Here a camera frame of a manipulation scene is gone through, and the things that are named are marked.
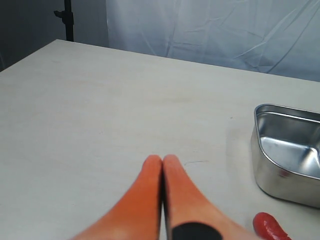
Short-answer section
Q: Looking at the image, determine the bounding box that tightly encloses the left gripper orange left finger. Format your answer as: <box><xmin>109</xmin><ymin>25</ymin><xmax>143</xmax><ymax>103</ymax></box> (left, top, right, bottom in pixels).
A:
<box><xmin>73</xmin><ymin>155</ymin><xmax>162</xmax><ymax>240</ymax></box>

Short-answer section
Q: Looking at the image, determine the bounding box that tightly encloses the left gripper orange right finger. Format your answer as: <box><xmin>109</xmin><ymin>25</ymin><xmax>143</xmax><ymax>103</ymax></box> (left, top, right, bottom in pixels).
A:
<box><xmin>162</xmin><ymin>154</ymin><xmax>250</xmax><ymax>240</ymax></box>

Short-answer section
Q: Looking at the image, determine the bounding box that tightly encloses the red toy sausage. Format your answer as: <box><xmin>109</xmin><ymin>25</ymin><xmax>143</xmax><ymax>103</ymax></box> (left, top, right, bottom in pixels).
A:
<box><xmin>252</xmin><ymin>212</ymin><xmax>291</xmax><ymax>240</ymax></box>

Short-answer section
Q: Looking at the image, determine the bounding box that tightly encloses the stainless steel lunch box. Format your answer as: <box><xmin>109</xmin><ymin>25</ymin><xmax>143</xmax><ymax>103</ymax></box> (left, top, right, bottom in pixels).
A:
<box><xmin>250</xmin><ymin>104</ymin><xmax>320</xmax><ymax>208</ymax></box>

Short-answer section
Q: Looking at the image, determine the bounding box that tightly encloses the black light stand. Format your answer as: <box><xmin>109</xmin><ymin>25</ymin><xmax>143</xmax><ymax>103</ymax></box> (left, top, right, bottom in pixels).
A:
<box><xmin>53</xmin><ymin>0</ymin><xmax>74</xmax><ymax>42</ymax></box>

